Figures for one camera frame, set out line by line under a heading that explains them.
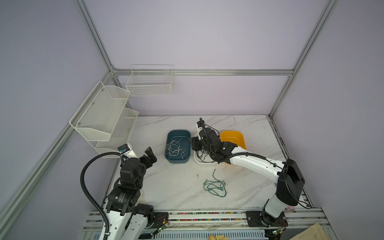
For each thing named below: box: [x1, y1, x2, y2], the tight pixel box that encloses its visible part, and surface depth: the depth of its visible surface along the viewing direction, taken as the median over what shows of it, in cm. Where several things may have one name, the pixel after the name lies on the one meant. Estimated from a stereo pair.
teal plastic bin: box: [164, 129, 192, 164], surface depth 100 cm
